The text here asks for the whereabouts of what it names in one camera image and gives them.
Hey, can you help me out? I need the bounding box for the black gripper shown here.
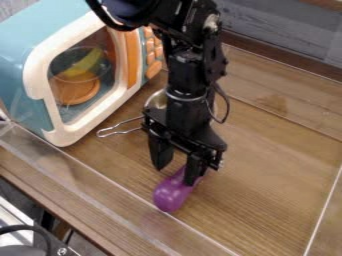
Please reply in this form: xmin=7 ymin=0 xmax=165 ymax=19
xmin=142 ymin=91 xmax=228 ymax=186

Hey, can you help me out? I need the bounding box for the purple toy eggplant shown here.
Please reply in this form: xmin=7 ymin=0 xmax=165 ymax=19
xmin=153 ymin=168 xmax=204 ymax=212

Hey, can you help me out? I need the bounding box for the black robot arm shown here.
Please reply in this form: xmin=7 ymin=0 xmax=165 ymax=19
xmin=86 ymin=0 xmax=229 ymax=186

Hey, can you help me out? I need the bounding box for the orange turntable plate in microwave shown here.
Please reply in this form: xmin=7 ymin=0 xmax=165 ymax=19
xmin=50 ymin=72 xmax=101 ymax=105

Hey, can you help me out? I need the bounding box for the blue toy microwave oven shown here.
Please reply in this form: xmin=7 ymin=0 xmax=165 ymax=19
xmin=0 ymin=0 xmax=163 ymax=147

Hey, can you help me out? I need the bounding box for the silver pot with handle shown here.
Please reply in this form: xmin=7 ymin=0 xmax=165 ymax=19
xmin=95 ymin=88 xmax=169 ymax=139

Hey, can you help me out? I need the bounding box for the black cable bottom left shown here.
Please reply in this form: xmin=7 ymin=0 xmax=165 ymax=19
xmin=0 ymin=225 xmax=51 ymax=256

